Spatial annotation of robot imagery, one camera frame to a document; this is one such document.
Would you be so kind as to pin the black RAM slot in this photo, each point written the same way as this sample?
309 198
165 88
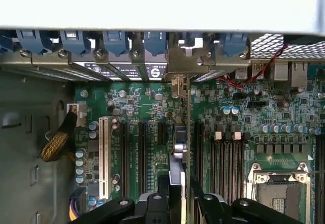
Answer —
213 168
241 168
232 168
223 168

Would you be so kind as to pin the blue slot retention clip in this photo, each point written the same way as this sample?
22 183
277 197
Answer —
75 43
116 42
34 42
155 42
234 43
5 45

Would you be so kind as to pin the silver CPU socket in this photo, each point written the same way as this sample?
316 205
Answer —
279 191

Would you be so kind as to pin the green motherboard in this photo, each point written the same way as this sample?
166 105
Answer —
152 102

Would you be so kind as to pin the metal slot cover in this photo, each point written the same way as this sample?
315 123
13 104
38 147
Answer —
223 61
141 64
50 66
83 66
111 64

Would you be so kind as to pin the white power connector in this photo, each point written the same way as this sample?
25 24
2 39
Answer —
80 114

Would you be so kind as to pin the white PCI expansion slot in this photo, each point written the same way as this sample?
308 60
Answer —
103 158

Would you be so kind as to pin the short black expansion slot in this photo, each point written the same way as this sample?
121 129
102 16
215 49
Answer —
161 132

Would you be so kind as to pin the long black expansion slot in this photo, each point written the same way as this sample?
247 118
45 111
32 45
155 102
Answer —
124 158
198 147
142 158

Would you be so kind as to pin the black and white label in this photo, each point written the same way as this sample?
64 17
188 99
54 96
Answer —
122 70

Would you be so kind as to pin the grey metal PC case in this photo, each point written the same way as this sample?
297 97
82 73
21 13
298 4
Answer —
152 8

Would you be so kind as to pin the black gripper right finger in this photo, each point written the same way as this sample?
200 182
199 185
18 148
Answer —
210 211

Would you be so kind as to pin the silver rear port block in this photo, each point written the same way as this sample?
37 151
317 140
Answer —
241 72
259 69
280 71
299 74

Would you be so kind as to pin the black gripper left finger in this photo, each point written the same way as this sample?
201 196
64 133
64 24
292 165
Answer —
152 208

